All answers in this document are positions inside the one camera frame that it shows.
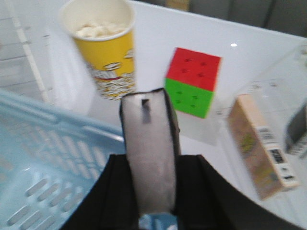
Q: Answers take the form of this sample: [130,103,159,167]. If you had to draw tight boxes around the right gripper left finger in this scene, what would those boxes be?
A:
[61,154,139,230]

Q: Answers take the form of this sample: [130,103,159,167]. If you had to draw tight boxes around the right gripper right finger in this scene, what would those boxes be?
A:
[173,155,299,230]

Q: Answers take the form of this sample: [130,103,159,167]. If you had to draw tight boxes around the light blue plastic basket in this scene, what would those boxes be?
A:
[0,89,125,230]

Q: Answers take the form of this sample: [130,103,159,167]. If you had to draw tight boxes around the beige snack box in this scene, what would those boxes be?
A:
[227,94,300,200]

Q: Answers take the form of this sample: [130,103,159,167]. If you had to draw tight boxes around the red green puzzle cube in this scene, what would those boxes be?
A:
[165,47,222,118]

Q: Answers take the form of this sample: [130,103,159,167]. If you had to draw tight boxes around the clear acrylic display shelf left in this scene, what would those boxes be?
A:
[0,0,94,115]

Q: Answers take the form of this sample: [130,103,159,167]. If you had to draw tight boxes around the yellow popcorn paper cup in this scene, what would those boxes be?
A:
[59,0,135,100]

